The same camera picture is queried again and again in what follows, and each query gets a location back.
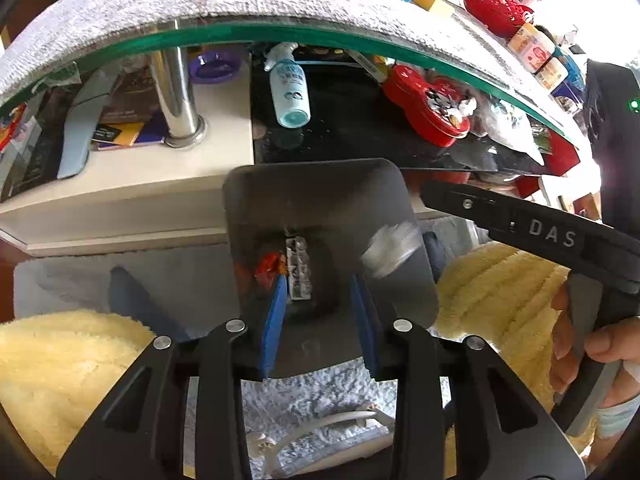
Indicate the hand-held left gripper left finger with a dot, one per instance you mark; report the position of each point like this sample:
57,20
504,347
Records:
272,327

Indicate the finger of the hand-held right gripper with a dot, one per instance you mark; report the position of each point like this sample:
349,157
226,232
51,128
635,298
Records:
467,205

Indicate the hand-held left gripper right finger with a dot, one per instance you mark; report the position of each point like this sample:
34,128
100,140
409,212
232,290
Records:
366,332

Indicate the white tissue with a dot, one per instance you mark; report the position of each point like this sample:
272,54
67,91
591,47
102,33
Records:
392,250

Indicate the person's right hand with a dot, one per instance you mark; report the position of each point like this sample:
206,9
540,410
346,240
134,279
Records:
561,345

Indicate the red box under table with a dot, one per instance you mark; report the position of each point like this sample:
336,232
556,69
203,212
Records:
560,157

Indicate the red crumpled wrapper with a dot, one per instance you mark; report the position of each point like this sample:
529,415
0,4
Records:
269,265

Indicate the silver blister pack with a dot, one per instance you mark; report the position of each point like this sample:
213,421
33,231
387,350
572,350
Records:
298,270

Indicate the blue-grey slipper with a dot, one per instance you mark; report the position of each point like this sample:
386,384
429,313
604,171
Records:
145,305
435,260

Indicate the clear plastic bag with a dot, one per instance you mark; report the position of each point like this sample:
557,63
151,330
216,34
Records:
505,125

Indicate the person's right leg yellow fleece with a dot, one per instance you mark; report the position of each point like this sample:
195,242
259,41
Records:
490,300

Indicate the person's leg yellow fleece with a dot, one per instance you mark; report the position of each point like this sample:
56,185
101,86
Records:
55,375
490,300

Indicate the blue container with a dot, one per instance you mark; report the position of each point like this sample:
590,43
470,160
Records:
572,67

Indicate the cream jar orange label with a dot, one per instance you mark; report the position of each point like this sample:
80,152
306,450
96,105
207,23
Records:
530,42
551,74

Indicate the red cartoon tin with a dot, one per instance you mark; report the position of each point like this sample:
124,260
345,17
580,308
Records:
425,102

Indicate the glass coffee table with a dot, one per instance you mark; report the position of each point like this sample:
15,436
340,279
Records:
150,195

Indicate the yellow box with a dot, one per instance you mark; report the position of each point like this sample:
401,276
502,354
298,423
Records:
432,1

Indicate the pale blue spray bottle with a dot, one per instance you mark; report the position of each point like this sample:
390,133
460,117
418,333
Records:
289,90

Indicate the person's left leg yellow fleece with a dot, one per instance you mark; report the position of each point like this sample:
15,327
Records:
55,375

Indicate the purple yellow booklet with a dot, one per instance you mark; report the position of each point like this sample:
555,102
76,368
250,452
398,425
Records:
127,132

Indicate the chrome table leg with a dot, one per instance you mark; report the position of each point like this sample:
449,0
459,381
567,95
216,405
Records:
177,100

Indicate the purple bowl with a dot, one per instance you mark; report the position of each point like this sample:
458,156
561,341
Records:
215,67

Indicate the grey-blue plastic strip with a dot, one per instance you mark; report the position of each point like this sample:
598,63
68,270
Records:
75,140

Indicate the dark printed magazine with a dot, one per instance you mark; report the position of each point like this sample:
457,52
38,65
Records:
35,145

